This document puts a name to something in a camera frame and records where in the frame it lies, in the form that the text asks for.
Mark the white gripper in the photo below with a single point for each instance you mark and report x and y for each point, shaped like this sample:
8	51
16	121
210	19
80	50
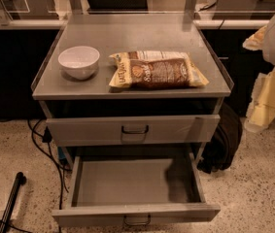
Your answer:
261	112

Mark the brown chip bag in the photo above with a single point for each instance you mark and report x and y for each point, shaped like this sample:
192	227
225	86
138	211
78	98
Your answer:
155	69

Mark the closed grey upper drawer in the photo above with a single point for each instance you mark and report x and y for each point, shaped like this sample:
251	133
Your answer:
132	130

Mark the grey metal drawer cabinet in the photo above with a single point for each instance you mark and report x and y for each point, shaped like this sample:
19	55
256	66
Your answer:
62	96

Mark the open grey middle drawer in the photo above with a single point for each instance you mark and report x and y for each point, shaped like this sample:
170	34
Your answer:
135	192

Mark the black backpack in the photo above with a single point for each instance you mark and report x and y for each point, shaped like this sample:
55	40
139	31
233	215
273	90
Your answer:
218	154

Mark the white ceramic bowl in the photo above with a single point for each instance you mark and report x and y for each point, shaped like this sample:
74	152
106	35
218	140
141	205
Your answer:
79	62

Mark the black pole on floor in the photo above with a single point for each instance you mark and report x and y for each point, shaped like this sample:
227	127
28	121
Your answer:
20	180

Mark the white horizontal rail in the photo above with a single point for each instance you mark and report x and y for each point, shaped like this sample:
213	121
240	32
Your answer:
202	23

